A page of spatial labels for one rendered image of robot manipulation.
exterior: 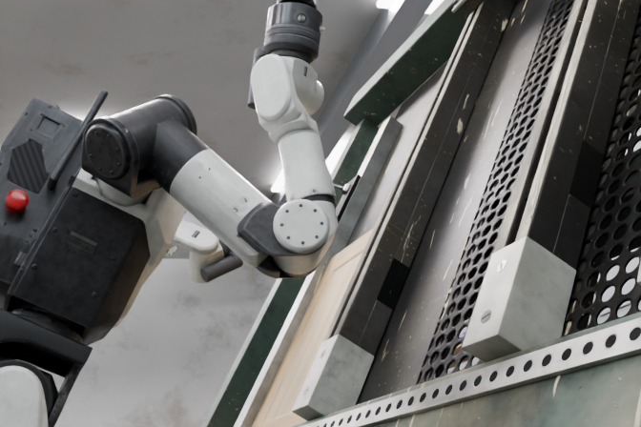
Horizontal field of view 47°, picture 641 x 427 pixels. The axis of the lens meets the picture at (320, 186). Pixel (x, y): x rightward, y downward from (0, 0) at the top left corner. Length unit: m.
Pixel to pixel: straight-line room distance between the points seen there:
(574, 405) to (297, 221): 0.50
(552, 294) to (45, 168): 0.78
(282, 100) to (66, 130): 0.37
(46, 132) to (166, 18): 4.31
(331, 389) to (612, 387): 0.61
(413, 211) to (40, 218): 0.62
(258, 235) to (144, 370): 7.37
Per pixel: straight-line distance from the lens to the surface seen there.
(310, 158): 1.09
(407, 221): 1.32
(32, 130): 1.26
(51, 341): 1.18
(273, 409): 1.50
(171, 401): 8.33
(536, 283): 0.81
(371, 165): 1.89
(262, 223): 1.02
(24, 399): 1.14
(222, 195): 1.05
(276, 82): 1.12
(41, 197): 1.21
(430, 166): 1.40
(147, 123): 1.09
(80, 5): 5.48
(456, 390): 0.81
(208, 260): 1.72
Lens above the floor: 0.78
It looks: 23 degrees up
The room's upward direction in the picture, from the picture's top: 5 degrees counter-clockwise
